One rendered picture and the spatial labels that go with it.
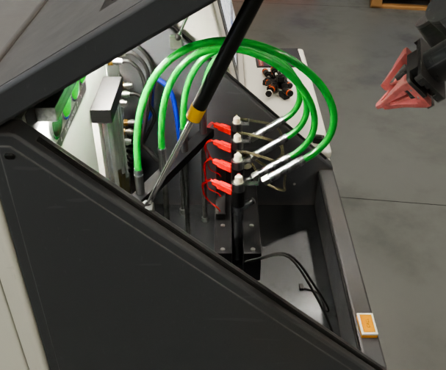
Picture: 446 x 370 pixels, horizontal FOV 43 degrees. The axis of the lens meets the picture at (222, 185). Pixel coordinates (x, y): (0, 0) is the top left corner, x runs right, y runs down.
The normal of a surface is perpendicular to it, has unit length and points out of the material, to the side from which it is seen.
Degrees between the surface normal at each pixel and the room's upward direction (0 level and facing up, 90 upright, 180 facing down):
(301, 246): 0
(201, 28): 90
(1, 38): 0
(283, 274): 0
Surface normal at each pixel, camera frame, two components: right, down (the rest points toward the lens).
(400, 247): 0.00, -0.81
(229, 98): 0.00, 0.58
